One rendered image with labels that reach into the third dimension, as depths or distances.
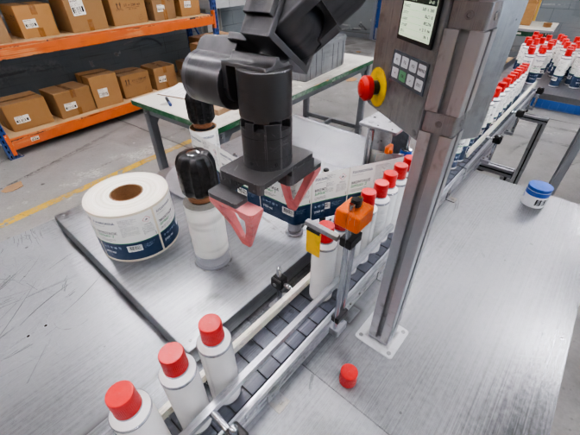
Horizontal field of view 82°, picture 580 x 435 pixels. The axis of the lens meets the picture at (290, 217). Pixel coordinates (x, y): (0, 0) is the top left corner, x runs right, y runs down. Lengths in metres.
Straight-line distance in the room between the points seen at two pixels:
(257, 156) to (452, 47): 0.25
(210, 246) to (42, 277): 0.48
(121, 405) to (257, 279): 0.44
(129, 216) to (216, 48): 0.53
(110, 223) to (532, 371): 0.95
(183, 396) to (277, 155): 0.35
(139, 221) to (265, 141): 0.55
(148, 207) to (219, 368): 0.44
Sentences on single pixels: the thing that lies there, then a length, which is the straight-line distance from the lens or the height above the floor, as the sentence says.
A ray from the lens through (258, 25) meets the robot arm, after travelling 0.35.
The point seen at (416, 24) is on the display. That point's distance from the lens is 0.50.
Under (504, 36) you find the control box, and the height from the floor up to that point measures 1.42.
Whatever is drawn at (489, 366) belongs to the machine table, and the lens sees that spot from 0.85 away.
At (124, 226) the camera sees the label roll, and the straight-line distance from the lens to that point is 0.87.
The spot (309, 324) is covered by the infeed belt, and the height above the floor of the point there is 0.88.
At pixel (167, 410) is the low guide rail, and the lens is 0.65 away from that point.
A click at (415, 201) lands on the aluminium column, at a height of 1.19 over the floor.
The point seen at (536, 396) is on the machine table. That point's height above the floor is 0.83.
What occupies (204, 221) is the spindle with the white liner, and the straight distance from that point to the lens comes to 0.76.
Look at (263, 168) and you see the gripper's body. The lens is 0.38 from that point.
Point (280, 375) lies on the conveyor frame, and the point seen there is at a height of 0.88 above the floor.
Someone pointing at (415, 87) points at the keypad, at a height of 1.35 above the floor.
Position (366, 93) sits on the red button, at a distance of 0.57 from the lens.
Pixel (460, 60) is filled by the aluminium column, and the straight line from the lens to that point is 0.47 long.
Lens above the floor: 1.49
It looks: 38 degrees down
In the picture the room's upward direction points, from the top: straight up
